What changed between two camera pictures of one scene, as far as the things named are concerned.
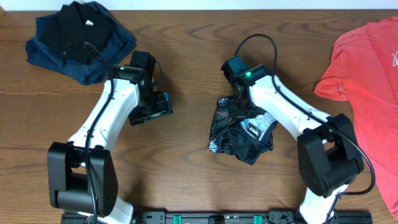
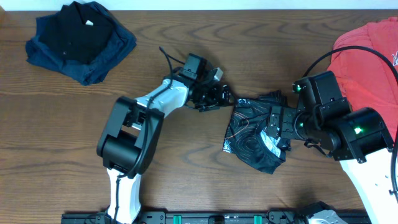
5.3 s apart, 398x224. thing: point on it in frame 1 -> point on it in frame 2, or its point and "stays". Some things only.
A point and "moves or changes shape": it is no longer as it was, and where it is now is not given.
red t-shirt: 364,71 stays
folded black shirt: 77,23 stays
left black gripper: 165,107 -> 217,103
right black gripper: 234,112 -> 289,116
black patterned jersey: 245,137 moves or changes shape
